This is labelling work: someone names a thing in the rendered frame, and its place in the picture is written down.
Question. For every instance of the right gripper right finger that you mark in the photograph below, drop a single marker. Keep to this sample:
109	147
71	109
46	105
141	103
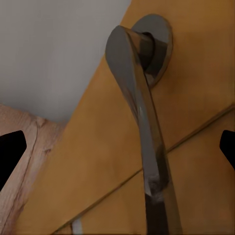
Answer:
227	146

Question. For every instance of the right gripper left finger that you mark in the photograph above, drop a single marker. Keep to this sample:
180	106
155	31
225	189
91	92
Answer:
12	147

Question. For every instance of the door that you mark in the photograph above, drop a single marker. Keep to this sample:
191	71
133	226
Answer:
140	154

